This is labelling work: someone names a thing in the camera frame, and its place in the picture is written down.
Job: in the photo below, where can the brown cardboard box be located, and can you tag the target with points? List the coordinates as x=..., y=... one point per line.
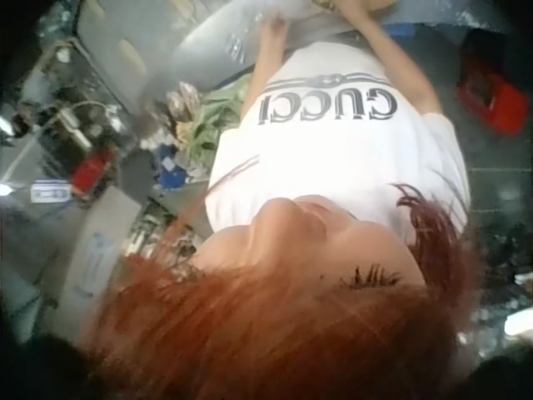
x=101, y=241

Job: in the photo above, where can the blue plastic item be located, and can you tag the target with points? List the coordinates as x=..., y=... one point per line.
x=171, y=167

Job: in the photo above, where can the person's right hand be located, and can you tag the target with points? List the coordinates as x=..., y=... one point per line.
x=357, y=14

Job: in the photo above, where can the black round item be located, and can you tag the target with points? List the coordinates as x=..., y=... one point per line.
x=137, y=170

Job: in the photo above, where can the white object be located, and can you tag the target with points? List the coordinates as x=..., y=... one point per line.
x=519, y=324

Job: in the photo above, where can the white label card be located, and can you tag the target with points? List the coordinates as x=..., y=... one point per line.
x=50, y=194

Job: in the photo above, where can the red plastic crate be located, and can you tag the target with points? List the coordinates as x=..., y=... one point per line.
x=491, y=96

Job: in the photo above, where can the green leafy plants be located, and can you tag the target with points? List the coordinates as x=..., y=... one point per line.
x=212, y=121

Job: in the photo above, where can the shiny grey plastic bag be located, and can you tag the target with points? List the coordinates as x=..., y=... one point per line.
x=220, y=41

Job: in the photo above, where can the person's left hand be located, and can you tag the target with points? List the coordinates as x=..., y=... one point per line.
x=278, y=30

